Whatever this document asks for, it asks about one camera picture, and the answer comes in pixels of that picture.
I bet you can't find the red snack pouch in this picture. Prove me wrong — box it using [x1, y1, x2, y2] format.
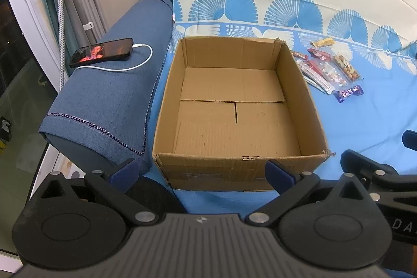
[306, 59, 327, 79]

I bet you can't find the clear candy bag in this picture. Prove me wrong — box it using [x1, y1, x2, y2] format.
[320, 62, 348, 88]

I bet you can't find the open cardboard box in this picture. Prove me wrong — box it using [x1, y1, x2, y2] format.
[153, 37, 330, 191]

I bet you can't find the yellow snack bar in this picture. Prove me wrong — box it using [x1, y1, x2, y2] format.
[310, 37, 335, 49]

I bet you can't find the red black snack bar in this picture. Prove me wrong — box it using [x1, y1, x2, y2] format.
[308, 48, 332, 61]

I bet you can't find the white charging cable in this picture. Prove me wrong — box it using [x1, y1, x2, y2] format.
[75, 43, 154, 73]

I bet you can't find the small red candy bar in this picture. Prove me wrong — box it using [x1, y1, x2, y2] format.
[292, 51, 308, 61]

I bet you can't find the blue white patterned sheet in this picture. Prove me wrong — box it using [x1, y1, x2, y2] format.
[143, 0, 417, 217]

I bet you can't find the purple chocolate bar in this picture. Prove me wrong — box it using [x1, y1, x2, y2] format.
[333, 85, 364, 103]

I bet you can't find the mixed nuts clear bag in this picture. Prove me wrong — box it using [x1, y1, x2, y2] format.
[333, 54, 361, 82]

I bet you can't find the black smartphone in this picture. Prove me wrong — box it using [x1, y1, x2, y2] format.
[69, 38, 134, 69]

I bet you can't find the silver stick packet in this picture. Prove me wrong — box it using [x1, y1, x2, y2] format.
[296, 60, 335, 95]

